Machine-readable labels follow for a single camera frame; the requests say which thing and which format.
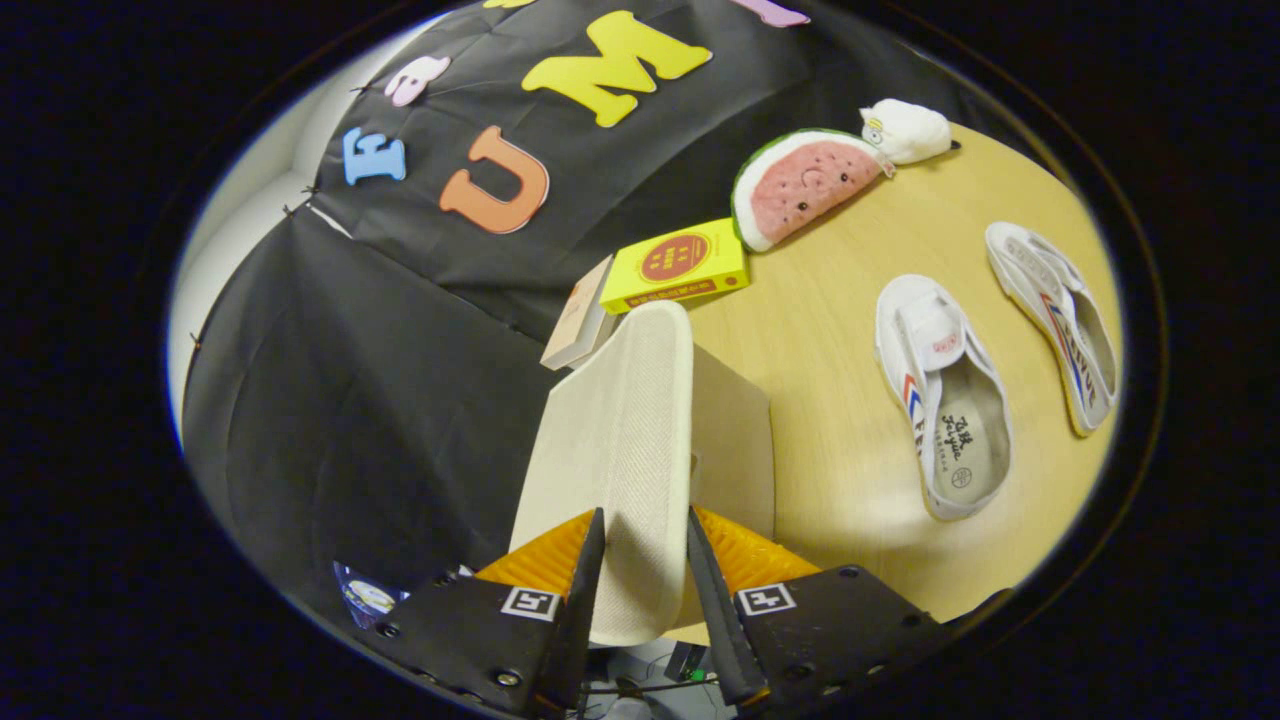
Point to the watermelon slice plush toy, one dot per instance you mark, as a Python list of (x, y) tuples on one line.
[(800, 185)]

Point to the yellow flat box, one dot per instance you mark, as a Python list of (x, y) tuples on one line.
[(675, 262)]

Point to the blue plastic packet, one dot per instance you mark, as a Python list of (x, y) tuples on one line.
[(370, 597)]

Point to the beige storage box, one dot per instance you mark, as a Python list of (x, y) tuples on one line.
[(620, 450)]

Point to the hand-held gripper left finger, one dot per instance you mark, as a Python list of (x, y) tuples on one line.
[(575, 640)]

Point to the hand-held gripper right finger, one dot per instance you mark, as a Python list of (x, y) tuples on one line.
[(722, 630)]

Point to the white plush toy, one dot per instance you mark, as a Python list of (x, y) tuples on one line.
[(905, 130)]

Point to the white canvas shoe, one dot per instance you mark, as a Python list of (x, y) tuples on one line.
[(1060, 320), (945, 400)]

